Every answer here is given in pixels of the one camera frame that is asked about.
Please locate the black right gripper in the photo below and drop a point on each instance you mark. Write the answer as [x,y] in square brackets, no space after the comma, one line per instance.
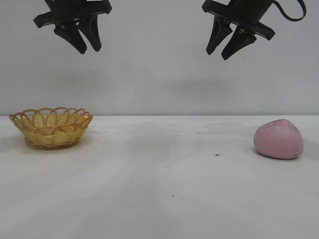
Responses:
[246,12]

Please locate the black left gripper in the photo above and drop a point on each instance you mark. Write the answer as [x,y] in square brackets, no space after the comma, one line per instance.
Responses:
[74,10]

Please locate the yellow woven wicker basket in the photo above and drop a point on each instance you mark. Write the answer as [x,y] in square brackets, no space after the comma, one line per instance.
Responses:
[51,132]

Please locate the pink peach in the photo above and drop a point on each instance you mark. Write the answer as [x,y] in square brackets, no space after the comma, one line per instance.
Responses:
[279,139]

